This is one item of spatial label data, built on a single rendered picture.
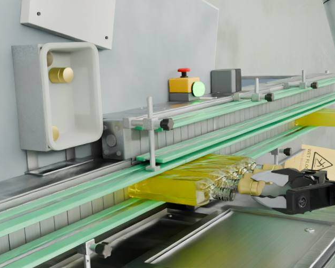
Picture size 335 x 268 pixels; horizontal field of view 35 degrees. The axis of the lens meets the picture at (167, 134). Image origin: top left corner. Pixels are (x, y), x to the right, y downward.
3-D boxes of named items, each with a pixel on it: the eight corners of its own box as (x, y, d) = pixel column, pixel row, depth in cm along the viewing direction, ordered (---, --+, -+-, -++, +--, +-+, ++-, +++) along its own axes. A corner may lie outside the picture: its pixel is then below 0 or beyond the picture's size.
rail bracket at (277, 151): (253, 165, 188) (289, 168, 181) (252, 146, 187) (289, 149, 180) (257, 163, 191) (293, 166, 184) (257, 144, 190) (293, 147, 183)
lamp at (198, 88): (191, 97, 159) (199, 97, 157) (190, 82, 158) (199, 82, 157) (198, 95, 163) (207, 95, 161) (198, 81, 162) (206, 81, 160)
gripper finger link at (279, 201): (261, 202, 122) (300, 201, 117) (251, 209, 117) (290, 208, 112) (259, 189, 122) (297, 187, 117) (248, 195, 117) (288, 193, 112)
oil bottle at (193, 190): (128, 197, 125) (207, 208, 114) (126, 174, 124) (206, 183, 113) (141, 191, 130) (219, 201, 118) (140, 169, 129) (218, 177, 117)
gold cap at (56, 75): (48, 67, 116) (62, 67, 114) (59, 67, 119) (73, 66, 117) (49, 83, 117) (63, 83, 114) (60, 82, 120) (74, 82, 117)
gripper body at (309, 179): (301, 200, 118) (356, 206, 112) (287, 210, 111) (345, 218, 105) (300, 167, 117) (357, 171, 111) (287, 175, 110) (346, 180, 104)
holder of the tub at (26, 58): (23, 174, 114) (48, 177, 110) (11, 45, 110) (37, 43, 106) (76, 158, 129) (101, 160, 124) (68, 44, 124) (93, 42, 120)
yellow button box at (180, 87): (168, 101, 162) (189, 101, 158) (167, 76, 161) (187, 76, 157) (179, 99, 168) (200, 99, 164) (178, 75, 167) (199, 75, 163)
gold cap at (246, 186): (237, 195, 117) (256, 198, 114) (237, 180, 116) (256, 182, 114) (244, 192, 120) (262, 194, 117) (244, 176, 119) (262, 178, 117)
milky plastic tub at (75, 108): (21, 150, 113) (50, 152, 108) (11, 44, 110) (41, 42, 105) (76, 137, 128) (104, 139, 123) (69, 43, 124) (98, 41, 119)
